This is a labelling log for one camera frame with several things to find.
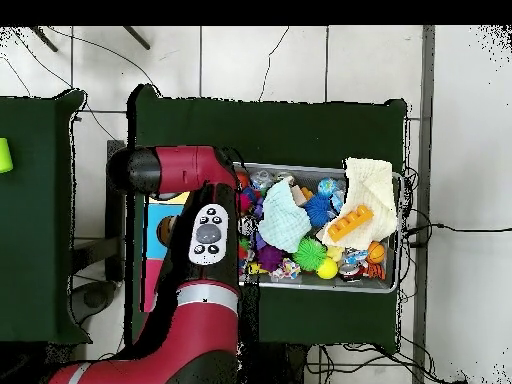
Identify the wooden box with three holes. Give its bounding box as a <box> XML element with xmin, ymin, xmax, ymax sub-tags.
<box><xmin>138</xmin><ymin>190</ymin><xmax>192</xmax><ymax>314</ymax></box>

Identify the shallow mesh bin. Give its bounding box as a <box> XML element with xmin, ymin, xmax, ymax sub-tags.
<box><xmin>233</xmin><ymin>161</ymin><xmax>403</xmax><ymax>294</ymax></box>

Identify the mint green cloth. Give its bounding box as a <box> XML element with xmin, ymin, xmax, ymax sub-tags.
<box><xmin>256</xmin><ymin>177</ymin><xmax>312</xmax><ymax>254</ymax></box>

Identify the blue spiky ball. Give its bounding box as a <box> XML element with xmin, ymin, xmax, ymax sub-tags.
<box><xmin>304</xmin><ymin>193</ymin><xmax>336</xmax><ymax>228</ymax></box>

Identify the green spiky ball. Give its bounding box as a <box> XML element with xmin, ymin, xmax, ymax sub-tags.
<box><xmin>292</xmin><ymin>236</ymin><xmax>327</xmax><ymax>273</ymax></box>

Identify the dark green tablecloth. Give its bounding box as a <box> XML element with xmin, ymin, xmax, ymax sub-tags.
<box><xmin>125</xmin><ymin>83</ymin><xmax>409</xmax><ymax>348</ymax></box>
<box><xmin>0</xmin><ymin>88</ymin><xmax>93</xmax><ymax>346</ymax></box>

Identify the yellow ball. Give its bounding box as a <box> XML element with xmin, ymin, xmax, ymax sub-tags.
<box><xmin>316</xmin><ymin>256</ymin><xmax>340</xmax><ymax>280</ymax></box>

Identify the orange toy brick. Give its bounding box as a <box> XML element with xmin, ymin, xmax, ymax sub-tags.
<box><xmin>326</xmin><ymin>204</ymin><xmax>376</xmax><ymax>244</ymax></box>

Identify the cream knitted cloth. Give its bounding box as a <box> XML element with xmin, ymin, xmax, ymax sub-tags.
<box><xmin>321</xmin><ymin>156</ymin><xmax>400</xmax><ymax>252</ymax></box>

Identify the small orange basketball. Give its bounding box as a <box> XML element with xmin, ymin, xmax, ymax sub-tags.
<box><xmin>366</xmin><ymin>240</ymin><xmax>387</xmax><ymax>265</ymax></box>

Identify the black upright bar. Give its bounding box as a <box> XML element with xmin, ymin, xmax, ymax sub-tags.
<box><xmin>105</xmin><ymin>139</ymin><xmax>128</xmax><ymax>283</ymax></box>

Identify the black tripod leg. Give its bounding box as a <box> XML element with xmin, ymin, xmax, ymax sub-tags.
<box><xmin>122</xmin><ymin>26</ymin><xmax>152</xmax><ymax>51</ymax></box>
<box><xmin>29</xmin><ymin>26</ymin><xmax>60</xmax><ymax>53</ymax></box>

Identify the thin black floor cable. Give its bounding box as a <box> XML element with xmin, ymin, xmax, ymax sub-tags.
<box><xmin>257</xmin><ymin>26</ymin><xmax>290</xmax><ymax>102</ymax></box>

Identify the thick black floor cable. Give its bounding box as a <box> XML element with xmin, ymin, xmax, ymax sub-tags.
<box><xmin>403</xmin><ymin>222</ymin><xmax>512</xmax><ymax>249</ymax></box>

